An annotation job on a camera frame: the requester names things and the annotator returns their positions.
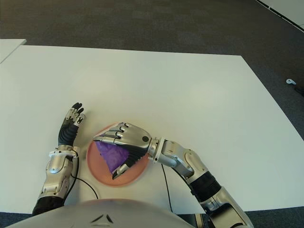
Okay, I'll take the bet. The grey robot torso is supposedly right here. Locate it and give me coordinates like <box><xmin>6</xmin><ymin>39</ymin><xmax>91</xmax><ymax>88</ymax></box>
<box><xmin>9</xmin><ymin>199</ymin><xmax>190</xmax><ymax>228</ymax></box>

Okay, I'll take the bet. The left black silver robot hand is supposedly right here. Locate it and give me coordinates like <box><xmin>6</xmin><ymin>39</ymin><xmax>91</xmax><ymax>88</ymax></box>
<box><xmin>58</xmin><ymin>102</ymin><xmax>86</xmax><ymax>145</ymax></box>

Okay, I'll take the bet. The purple tissue paper pack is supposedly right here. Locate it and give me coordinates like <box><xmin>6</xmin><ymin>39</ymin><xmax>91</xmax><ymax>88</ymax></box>
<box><xmin>94</xmin><ymin>140</ymin><xmax>130</xmax><ymax>180</ymax></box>

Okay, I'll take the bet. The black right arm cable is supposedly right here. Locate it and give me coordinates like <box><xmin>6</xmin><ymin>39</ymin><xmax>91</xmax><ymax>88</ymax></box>
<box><xmin>161</xmin><ymin>163</ymin><xmax>174</xmax><ymax>213</ymax></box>

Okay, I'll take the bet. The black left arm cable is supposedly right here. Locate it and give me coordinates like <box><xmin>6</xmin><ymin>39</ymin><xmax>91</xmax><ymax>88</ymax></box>
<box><xmin>71</xmin><ymin>154</ymin><xmax>98</xmax><ymax>200</ymax></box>

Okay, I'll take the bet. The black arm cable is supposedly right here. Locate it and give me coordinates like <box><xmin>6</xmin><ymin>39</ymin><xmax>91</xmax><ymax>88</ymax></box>
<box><xmin>161</xmin><ymin>163</ymin><xmax>174</xmax><ymax>213</ymax></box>
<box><xmin>71</xmin><ymin>154</ymin><xmax>98</xmax><ymax>200</ymax></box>

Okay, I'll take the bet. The white side table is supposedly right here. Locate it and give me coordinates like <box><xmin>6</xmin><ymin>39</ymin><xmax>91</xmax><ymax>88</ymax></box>
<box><xmin>0</xmin><ymin>38</ymin><xmax>27</xmax><ymax>64</ymax></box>

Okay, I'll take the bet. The pink round plate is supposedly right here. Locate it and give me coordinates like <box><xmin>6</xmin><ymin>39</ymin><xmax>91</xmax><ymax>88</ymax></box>
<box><xmin>86</xmin><ymin>122</ymin><xmax>150</xmax><ymax>188</ymax></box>

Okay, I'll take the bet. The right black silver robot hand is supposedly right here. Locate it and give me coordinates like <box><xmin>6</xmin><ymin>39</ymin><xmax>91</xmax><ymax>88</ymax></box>
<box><xmin>92</xmin><ymin>122</ymin><xmax>152</xmax><ymax>181</ymax></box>

